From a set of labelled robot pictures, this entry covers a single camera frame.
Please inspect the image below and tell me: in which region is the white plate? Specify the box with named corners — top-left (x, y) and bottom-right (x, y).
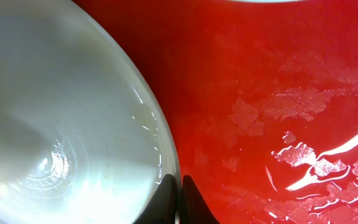
top-left (0, 1), bottom-right (181, 223)

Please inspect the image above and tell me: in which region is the red plastic tray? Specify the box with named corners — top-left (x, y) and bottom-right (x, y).
top-left (79, 0), bottom-right (358, 223)

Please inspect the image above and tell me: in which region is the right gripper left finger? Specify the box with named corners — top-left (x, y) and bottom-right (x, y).
top-left (134, 174), bottom-right (177, 224)

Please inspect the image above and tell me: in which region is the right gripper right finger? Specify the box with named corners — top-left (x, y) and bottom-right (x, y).
top-left (181, 175), bottom-right (219, 224)

